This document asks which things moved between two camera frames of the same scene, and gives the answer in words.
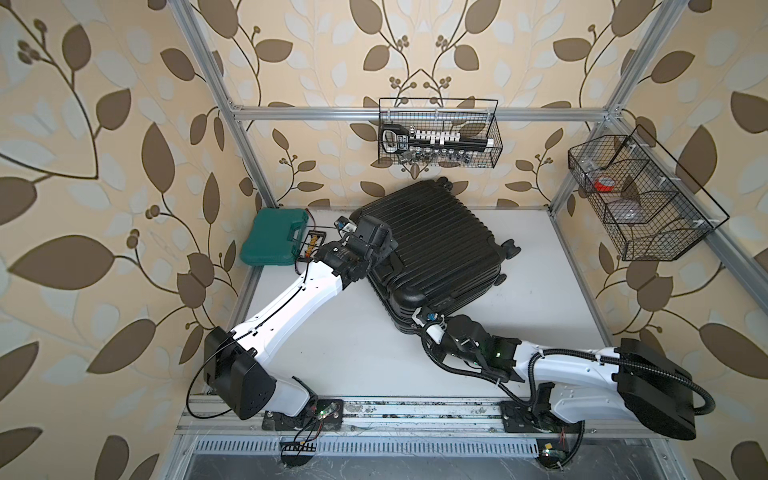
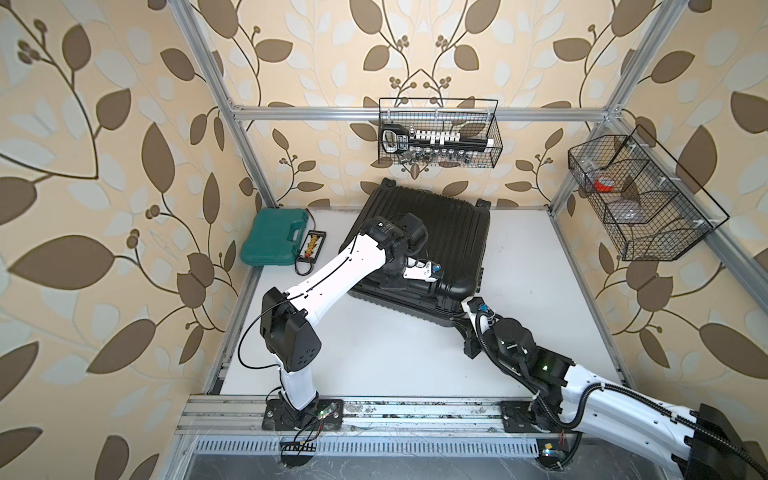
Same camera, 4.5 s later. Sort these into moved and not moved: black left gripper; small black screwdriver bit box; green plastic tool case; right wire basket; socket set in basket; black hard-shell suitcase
Moved: black left gripper; black hard-shell suitcase
Not moved: small black screwdriver bit box; socket set in basket; right wire basket; green plastic tool case
